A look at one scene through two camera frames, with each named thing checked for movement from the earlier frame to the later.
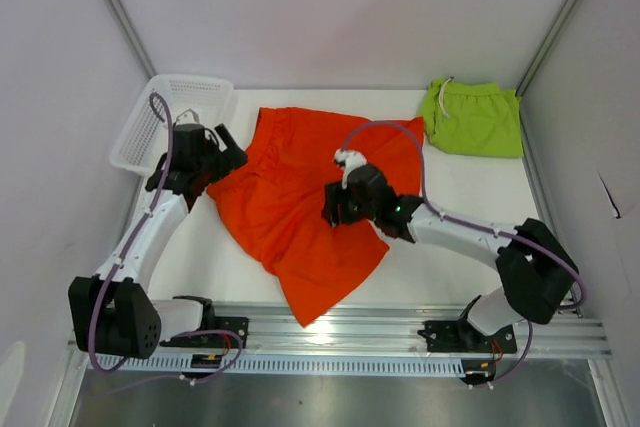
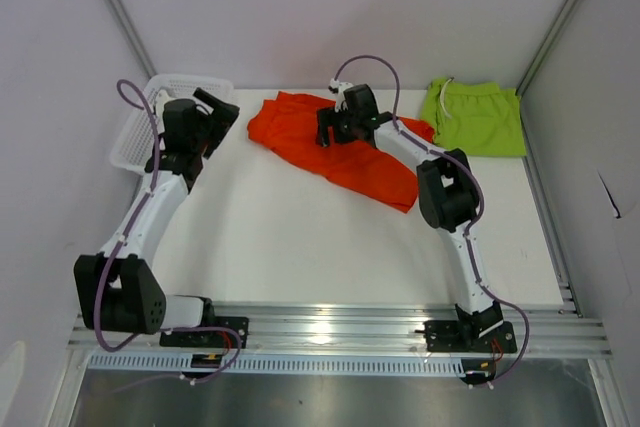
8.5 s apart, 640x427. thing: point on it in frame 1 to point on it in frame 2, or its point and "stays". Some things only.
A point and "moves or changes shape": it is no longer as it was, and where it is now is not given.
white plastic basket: x=148 y=134 stays
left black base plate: x=215 y=340 stays
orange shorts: x=273 y=201 moves or changes shape
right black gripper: x=335 y=196 to x=327 y=118
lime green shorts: x=477 y=119 stays
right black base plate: x=462 y=336 stays
